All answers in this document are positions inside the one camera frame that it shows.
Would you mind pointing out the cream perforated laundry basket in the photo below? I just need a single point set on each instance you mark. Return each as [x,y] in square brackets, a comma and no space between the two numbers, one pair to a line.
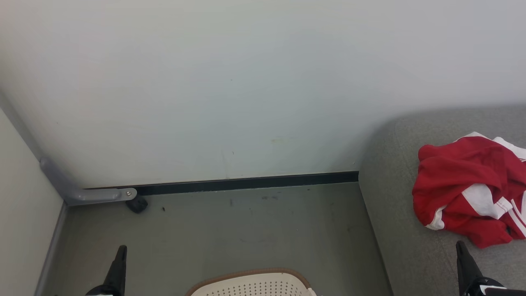
[254,285]

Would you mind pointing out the black round foot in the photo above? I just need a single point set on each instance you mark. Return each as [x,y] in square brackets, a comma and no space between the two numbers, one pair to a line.
[137,204]

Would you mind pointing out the red and white garment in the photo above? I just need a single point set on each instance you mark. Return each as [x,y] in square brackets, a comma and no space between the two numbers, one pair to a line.
[452,181]

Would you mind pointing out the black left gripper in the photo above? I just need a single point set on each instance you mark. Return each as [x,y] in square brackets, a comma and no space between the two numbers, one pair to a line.
[98,292]

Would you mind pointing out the grey metal corner bracket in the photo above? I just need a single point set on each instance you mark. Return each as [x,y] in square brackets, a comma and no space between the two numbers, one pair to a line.
[94,194]

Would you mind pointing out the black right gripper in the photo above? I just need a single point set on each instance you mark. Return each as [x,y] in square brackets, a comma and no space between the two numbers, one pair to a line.
[493,290]

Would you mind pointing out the grey skirting strip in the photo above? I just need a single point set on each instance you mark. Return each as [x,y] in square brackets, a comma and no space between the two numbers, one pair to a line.
[49,255]

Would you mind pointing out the grey couch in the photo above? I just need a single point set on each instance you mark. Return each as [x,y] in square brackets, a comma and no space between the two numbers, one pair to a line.
[394,205]

